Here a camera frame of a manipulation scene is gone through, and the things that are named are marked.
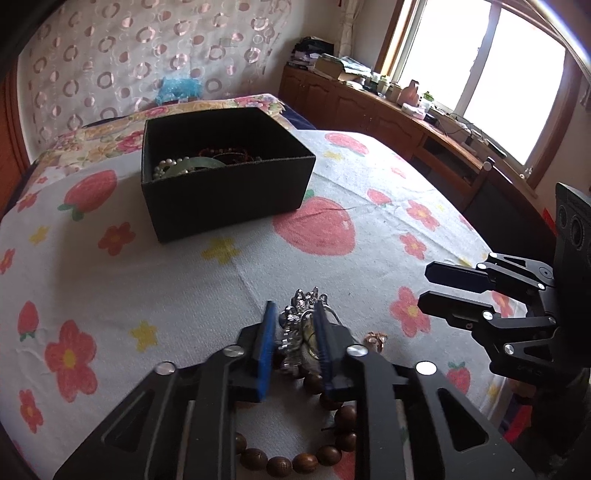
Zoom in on cardboard box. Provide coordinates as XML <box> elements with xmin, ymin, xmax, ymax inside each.
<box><xmin>314</xmin><ymin>53</ymin><xmax>372</xmax><ymax>84</ymax></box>

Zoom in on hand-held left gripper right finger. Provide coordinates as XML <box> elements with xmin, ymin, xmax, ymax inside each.
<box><xmin>314</xmin><ymin>302</ymin><xmax>536</xmax><ymax>480</ymax></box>

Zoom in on pink bottle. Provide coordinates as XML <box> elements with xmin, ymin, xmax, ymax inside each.
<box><xmin>399</xmin><ymin>79</ymin><xmax>421</xmax><ymax>106</ymax></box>

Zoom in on green jade bangle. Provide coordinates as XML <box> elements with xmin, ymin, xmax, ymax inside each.
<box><xmin>161</xmin><ymin>156</ymin><xmax>229</xmax><ymax>178</ymax></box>

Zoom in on blue plastic bag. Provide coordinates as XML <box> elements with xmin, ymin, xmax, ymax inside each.
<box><xmin>154</xmin><ymin>76</ymin><xmax>204</xmax><ymax>104</ymax></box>

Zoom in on white pearl necklace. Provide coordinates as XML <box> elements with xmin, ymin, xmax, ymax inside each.
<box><xmin>152</xmin><ymin>157</ymin><xmax>195</xmax><ymax>181</ymax></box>

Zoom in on brown wooden bead bracelet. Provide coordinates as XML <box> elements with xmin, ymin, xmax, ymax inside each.
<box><xmin>233</xmin><ymin>364</ymin><xmax>358</xmax><ymax>476</ymax></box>

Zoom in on floral blanket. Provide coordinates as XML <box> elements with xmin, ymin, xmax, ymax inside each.
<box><xmin>34</xmin><ymin>92</ymin><xmax>289</xmax><ymax>160</ymax></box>

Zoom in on dark blue bedsheet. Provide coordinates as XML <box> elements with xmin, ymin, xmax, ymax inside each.
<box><xmin>281</xmin><ymin>104</ymin><xmax>317</xmax><ymax>131</ymax></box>

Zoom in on silver metal bracelet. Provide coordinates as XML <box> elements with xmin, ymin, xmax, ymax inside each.
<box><xmin>276</xmin><ymin>286</ymin><xmax>333</xmax><ymax>374</ymax></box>

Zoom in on white jars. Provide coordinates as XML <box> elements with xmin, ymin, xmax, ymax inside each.
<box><xmin>369</xmin><ymin>74</ymin><xmax>402</xmax><ymax>100</ymax></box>

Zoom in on brown wooden wardrobe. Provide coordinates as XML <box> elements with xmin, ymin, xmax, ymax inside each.
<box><xmin>0</xmin><ymin>69</ymin><xmax>33</xmax><ymax>213</ymax></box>

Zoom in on red bead bracelet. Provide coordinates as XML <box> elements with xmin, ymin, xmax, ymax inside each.
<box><xmin>196</xmin><ymin>145</ymin><xmax>264</xmax><ymax>164</ymax></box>

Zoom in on white electronic device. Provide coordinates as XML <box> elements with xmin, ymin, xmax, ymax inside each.
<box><xmin>431</xmin><ymin>108</ymin><xmax>485</xmax><ymax>144</ymax></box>

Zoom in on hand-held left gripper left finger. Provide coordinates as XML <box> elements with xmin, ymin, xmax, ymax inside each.
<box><xmin>53</xmin><ymin>300</ymin><xmax>280</xmax><ymax>480</ymax></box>

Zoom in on pile of dark clothes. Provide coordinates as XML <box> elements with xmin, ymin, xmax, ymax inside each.
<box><xmin>288</xmin><ymin>37</ymin><xmax>334</xmax><ymax>70</ymax></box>

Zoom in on circle patterned sheer curtain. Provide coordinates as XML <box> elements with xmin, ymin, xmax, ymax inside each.
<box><xmin>16</xmin><ymin>0</ymin><xmax>294</xmax><ymax>153</ymax></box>

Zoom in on patterned window curtain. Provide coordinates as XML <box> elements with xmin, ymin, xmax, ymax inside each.
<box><xmin>337</xmin><ymin>0</ymin><xmax>365</xmax><ymax>58</ymax></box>

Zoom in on wooden cabinet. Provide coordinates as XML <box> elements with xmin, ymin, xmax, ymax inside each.
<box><xmin>279</xmin><ymin>65</ymin><xmax>559</xmax><ymax>250</ymax></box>

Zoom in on black chair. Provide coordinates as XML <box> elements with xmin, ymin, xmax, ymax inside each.
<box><xmin>468</xmin><ymin>157</ymin><xmax>557</xmax><ymax>273</ymax></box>

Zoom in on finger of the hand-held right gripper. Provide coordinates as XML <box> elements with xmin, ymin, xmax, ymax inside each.
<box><xmin>425</xmin><ymin>253</ymin><xmax>556</xmax><ymax>298</ymax></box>
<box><xmin>418</xmin><ymin>291</ymin><xmax>559</xmax><ymax>365</ymax></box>

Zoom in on black square box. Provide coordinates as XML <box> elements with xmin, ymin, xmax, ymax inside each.
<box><xmin>141</xmin><ymin>107</ymin><xmax>317</xmax><ymax>243</ymax></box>

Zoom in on wooden framed window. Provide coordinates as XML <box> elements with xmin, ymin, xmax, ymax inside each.
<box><xmin>374</xmin><ymin>0</ymin><xmax>585</xmax><ymax>190</ymax></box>

